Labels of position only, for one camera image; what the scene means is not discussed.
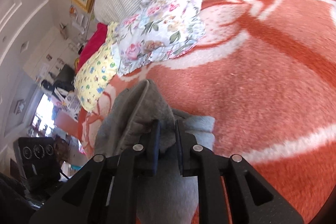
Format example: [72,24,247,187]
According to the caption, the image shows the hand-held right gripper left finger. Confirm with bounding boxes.
[29,119,161,224]

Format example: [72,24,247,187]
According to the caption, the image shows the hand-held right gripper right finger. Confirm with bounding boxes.
[175,119,305,224]

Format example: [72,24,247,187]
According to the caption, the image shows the grey pants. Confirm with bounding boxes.
[94,79,216,224]

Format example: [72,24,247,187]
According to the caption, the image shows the brown fuzzy object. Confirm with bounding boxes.
[54,135,72,165]

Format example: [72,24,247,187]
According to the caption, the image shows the black chair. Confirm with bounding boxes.
[52,64,76,94]

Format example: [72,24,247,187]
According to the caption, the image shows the yellow cartoon print pillow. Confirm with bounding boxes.
[74,21,118,112]

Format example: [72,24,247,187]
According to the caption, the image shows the orange and white blanket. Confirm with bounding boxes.
[77,0,336,224]

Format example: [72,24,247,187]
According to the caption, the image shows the floral pillow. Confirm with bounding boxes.
[115,0,206,77]

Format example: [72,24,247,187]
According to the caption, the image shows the red cloth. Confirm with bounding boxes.
[76,23,109,72]

